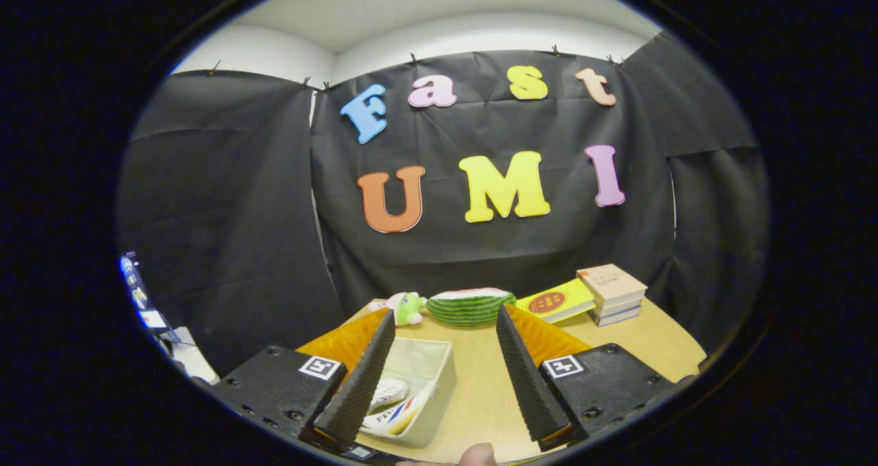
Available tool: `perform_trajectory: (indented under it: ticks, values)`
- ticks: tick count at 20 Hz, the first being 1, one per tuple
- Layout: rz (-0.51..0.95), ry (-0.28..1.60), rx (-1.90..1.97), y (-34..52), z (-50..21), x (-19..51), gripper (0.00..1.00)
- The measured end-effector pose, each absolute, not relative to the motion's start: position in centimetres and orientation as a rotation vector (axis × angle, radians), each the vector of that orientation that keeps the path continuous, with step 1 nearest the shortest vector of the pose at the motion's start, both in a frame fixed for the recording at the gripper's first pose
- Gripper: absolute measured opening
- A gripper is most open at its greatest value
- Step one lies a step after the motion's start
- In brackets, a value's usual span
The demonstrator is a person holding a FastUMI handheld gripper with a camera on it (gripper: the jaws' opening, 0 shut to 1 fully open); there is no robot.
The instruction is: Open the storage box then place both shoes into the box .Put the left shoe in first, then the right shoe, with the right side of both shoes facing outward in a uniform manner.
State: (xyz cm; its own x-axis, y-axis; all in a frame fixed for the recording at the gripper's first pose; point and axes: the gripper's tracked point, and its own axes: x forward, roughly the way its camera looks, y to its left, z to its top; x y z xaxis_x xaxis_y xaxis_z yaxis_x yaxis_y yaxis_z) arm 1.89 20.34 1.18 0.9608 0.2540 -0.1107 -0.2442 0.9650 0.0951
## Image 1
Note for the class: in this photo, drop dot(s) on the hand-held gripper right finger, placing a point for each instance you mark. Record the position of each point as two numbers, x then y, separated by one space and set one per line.
525 377

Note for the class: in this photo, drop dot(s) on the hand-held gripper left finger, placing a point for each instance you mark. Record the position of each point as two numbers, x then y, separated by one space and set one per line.
357 390

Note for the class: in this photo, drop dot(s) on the white shoe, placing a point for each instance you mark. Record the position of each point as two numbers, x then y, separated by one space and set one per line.
391 390
398 414

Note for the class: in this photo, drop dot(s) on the beige fabric storage box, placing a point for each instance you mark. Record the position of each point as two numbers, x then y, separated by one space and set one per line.
418 356

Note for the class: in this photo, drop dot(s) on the yellow book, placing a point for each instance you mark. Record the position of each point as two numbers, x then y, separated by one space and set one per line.
555 301

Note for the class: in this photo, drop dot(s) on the watermelon slice plush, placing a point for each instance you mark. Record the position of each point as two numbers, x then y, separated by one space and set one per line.
470 307

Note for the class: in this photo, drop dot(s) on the pink green plush toy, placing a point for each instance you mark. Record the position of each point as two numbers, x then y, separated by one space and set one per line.
408 308

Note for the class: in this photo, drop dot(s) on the pale grey book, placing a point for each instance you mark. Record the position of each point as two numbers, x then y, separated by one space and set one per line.
621 308
617 318

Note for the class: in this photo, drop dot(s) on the tan cover book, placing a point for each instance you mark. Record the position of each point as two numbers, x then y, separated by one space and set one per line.
610 281

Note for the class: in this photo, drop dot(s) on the distant lit screen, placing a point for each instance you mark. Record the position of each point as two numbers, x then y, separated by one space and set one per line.
137 294

